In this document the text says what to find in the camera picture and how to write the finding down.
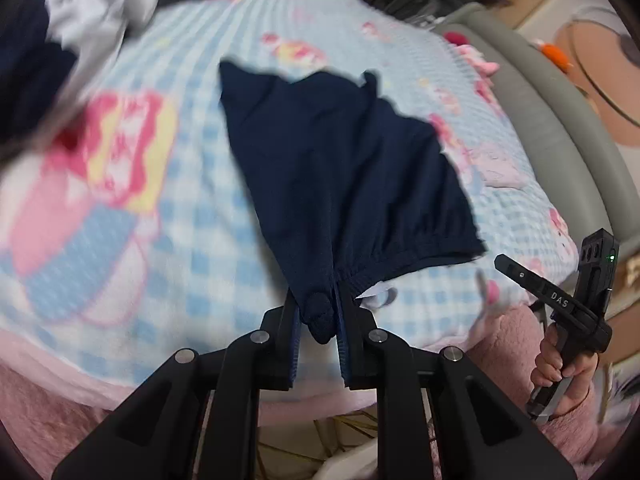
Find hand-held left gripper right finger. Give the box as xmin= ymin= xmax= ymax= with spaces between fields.
xmin=332 ymin=284 xmax=577 ymax=480

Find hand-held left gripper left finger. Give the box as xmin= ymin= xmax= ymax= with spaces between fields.
xmin=52 ymin=291 xmax=304 ymax=480

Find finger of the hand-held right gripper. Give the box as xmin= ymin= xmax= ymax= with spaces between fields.
xmin=493 ymin=253 xmax=577 ymax=312

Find navy blue pants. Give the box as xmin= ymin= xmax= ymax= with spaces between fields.
xmin=218 ymin=60 xmax=487 ymax=345

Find person's right forearm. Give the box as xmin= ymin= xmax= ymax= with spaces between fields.
xmin=542 ymin=380 xmax=626 ymax=467

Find person's right hand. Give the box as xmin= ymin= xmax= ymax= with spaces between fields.
xmin=530 ymin=321 xmax=600 ymax=417

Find checkered printed blanket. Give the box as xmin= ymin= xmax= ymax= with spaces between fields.
xmin=0 ymin=0 xmax=576 ymax=403

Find round pink table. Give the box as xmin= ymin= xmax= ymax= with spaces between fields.
xmin=554 ymin=6 xmax=640 ymax=147

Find pink plush toy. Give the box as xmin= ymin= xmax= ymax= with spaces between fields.
xmin=442 ymin=31 xmax=502 ymax=77

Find orange toy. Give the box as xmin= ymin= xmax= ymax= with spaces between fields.
xmin=534 ymin=40 xmax=573 ymax=72

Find pink fleece blanket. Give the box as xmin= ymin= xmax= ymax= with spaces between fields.
xmin=0 ymin=305 xmax=601 ymax=480

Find navy and white jacket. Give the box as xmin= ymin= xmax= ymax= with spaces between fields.
xmin=0 ymin=0 xmax=162 ymax=157

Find grey bed frame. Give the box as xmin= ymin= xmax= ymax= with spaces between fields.
xmin=440 ymin=2 xmax=637 ymax=288

